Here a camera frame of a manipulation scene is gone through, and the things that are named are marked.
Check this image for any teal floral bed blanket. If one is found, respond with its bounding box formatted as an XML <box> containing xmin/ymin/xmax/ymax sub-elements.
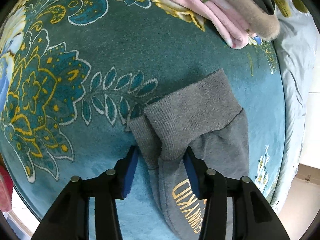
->
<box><xmin>1</xmin><ymin>0</ymin><xmax>285</xmax><ymax>239</ymax></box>

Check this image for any pink folded garment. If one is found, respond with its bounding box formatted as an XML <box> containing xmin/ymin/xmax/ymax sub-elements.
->
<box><xmin>171</xmin><ymin>0</ymin><xmax>258</xmax><ymax>49</ymax></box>

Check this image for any red cloth item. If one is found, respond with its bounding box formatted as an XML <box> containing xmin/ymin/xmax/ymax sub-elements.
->
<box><xmin>0</xmin><ymin>166</ymin><xmax>13</xmax><ymax>212</ymax></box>

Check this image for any light blue floral duvet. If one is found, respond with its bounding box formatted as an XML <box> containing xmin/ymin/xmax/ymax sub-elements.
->
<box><xmin>271</xmin><ymin>0</ymin><xmax>319</xmax><ymax>209</ymax></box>

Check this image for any grey sweatshirt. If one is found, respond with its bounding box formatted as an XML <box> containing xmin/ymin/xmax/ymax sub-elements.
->
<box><xmin>129</xmin><ymin>69</ymin><xmax>249</xmax><ymax>239</ymax></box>

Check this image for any beige folded garment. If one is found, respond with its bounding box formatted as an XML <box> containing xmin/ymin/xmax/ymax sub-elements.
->
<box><xmin>226</xmin><ymin>0</ymin><xmax>280</xmax><ymax>41</ymax></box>

